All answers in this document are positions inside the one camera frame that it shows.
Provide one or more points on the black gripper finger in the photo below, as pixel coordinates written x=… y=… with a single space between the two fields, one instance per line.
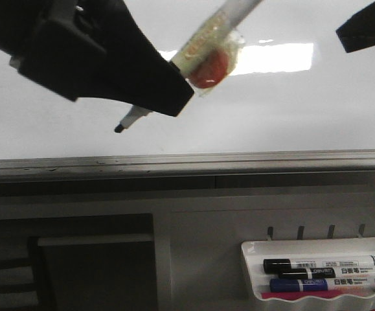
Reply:
x=90 y=49
x=358 y=32

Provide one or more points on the whiteboard marker with red magnet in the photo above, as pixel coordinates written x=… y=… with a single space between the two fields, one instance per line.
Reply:
x=206 y=42

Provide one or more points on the black capped whiteboard marker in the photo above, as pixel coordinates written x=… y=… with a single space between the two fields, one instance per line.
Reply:
x=272 y=266

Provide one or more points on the blue capped whiteboard marker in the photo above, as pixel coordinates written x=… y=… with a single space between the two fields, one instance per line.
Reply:
x=315 y=285

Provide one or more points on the white plastic marker tray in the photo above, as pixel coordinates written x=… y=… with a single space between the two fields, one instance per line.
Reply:
x=254 y=253

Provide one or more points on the white pegboard panel with hooks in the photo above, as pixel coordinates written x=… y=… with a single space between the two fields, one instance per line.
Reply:
x=206 y=248

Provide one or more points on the pink eraser strip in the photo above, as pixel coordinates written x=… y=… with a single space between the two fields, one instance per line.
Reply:
x=327 y=294

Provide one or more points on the white whiteboard with aluminium frame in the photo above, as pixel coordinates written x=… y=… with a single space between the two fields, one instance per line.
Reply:
x=296 y=100

